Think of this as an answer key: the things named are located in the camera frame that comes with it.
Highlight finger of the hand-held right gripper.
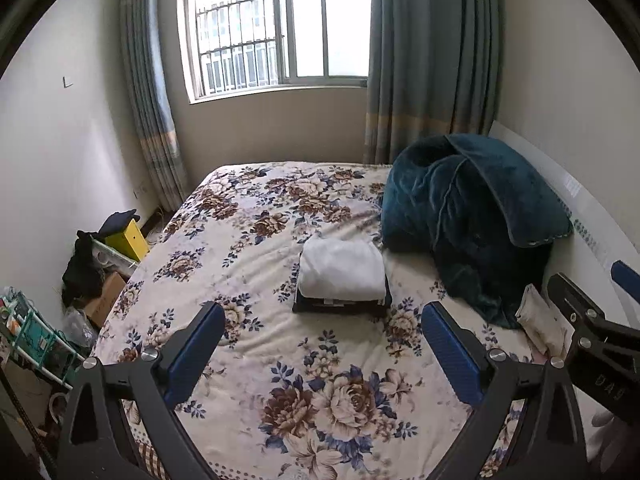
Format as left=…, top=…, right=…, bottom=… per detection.
left=547, top=272, right=640, bottom=350
left=611, top=260, right=640, bottom=307

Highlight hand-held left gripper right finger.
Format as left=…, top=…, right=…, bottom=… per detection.
left=421, top=301, right=588, bottom=480

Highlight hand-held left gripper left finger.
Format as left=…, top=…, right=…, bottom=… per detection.
left=56, top=301, right=227, bottom=480

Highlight white garment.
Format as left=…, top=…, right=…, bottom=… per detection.
left=298, top=235, right=387, bottom=302

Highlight person's right hand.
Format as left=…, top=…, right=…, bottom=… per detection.
left=586, top=406, right=632, bottom=461

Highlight small beige cloth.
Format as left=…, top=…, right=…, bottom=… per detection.
left=515, top=283, right=576, bottom=361

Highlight floral bedsheet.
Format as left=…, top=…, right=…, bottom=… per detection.
left=92, top=161, right=566, bottom=480

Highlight cardboard box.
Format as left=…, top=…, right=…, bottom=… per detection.
left=82, top=272, right=128, bottom=326

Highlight clear plastic bag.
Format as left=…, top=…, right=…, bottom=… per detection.
left=62, top=307, right=99, bottom=349

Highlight dark folded garment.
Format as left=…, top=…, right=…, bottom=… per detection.
left=292, top=255, right=392, bottom=317

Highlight white basket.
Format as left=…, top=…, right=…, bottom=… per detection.
left=92, top=240, right=139, bottom=277

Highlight yellow box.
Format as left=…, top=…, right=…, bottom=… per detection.
left=105, top=219, right=149, bottom=262

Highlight white headboard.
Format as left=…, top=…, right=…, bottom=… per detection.
left=487, top=120, right=640, bottom=333

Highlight black cloth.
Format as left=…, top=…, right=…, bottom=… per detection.
left=61, top=230, right=107, bottom=307

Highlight dark teal blanket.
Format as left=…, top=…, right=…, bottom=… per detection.
left=380, top=133, right=573, bottom=330

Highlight dark cap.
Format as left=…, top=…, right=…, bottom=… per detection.
left=97, top=209, right=142, bottom=237

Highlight green and white rack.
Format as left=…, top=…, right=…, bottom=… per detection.
left=0, top=287, right=87, bottom=392

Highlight grey-blue curtain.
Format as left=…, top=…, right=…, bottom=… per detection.
left=362, top=0, right=503, bottom=166
left=120, top=0, right=189, bottom=212

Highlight window with metal bars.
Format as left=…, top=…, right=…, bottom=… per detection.
left=182, top=0, right=373, bottom=104

